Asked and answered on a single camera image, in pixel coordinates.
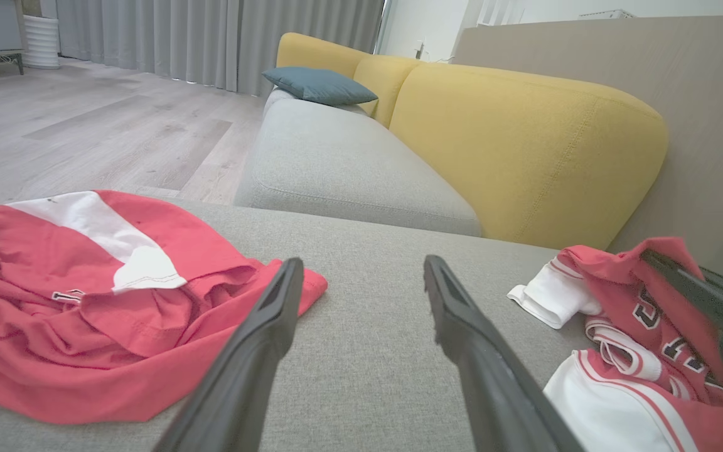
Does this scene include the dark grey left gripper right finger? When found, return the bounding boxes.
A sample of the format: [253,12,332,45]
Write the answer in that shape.
[423,254,587,452]

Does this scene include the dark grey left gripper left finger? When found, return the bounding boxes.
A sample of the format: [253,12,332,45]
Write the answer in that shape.
[153,257,304,452]

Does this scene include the red Bulls 23 jersey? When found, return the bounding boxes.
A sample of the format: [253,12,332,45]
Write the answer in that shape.
[508,237,723,452]

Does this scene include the red shorts with white stripe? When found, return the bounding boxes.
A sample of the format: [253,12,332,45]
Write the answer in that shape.
[0,190,329,425]

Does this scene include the grey sofa ottoman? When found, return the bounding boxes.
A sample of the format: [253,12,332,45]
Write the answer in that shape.
[0,195,723,452]

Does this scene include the grey sofa seat cushion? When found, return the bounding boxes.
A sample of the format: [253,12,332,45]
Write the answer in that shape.
[234,88,483,238]

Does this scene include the large yellow sofa back cushion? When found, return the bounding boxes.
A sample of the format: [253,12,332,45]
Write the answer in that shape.
[389,63,670,251]

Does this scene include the blue throw pillow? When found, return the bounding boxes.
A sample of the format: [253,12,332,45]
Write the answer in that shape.
[262,67,379,107]

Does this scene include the narrow yellow sofa back cushion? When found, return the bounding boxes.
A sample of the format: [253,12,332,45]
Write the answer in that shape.
[353,55,422,129]

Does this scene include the yellow sofa end back cushion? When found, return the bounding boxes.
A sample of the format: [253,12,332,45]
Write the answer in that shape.
[276,32,372,80]

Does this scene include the grey pleated curtain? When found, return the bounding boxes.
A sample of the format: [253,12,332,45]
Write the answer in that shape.
[55,0,388,99]

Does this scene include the white ribbed cylinder bin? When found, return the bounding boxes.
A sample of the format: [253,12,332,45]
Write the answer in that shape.
[23,15,61,70]

